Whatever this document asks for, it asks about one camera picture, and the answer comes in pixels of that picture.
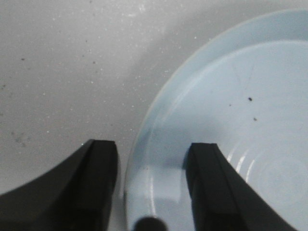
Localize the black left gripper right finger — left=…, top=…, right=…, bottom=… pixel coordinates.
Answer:
left=186, top=143, right=301, bottom=231

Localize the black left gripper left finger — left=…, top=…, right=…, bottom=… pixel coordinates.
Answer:
left=0, top=140, right=118, bottom=231

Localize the light blue round plate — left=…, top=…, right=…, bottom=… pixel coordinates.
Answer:
left=125, top=9, right=308, bottom=231

